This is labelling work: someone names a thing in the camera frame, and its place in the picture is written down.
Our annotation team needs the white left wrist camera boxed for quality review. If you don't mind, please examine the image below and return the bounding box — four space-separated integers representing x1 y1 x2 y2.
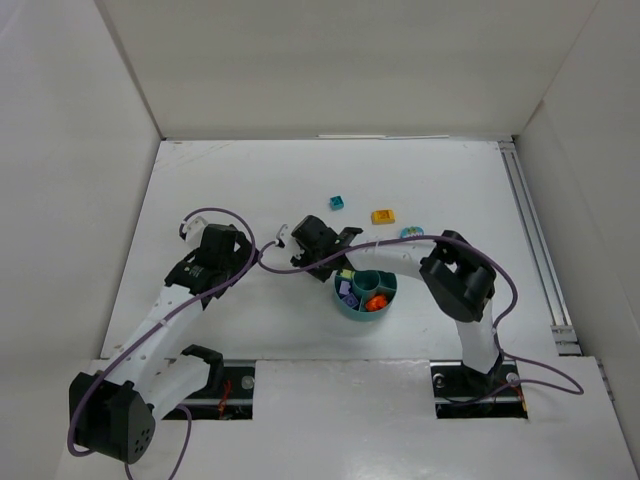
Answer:
179 216 209 248

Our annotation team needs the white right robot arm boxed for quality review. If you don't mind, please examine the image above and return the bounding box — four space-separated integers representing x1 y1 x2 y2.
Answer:
290 215 501 375

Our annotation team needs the yellow curved lego brick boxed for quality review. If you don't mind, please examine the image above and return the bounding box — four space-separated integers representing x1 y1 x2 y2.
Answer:
371 209 396 225

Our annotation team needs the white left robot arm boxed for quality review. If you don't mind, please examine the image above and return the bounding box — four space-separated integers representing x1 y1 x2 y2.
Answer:
67 224 257 465

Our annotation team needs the teal round divided container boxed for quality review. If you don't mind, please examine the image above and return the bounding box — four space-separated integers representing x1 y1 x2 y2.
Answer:
333 270 398 323

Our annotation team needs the lime green square lego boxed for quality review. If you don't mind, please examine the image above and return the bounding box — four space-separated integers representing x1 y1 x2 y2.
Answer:
339 269 354 280

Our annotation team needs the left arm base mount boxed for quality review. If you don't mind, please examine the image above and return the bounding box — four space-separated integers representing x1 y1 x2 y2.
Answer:
167 344 256 421

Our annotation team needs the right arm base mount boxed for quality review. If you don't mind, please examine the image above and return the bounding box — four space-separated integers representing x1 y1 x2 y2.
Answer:
430 361 528 419

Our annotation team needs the teal frog lotus lego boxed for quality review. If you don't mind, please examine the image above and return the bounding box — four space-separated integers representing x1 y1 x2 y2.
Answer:
400 226 425 239

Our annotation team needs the orange round dome lego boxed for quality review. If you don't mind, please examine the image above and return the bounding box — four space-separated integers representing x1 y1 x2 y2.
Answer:
365 294 389 312

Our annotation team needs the teal square lego brick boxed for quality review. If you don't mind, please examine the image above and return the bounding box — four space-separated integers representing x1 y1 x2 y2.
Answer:
329 196 344 211

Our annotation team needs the aluminium rail at right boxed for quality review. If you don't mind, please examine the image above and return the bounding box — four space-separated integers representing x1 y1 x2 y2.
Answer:
498 140 583 356

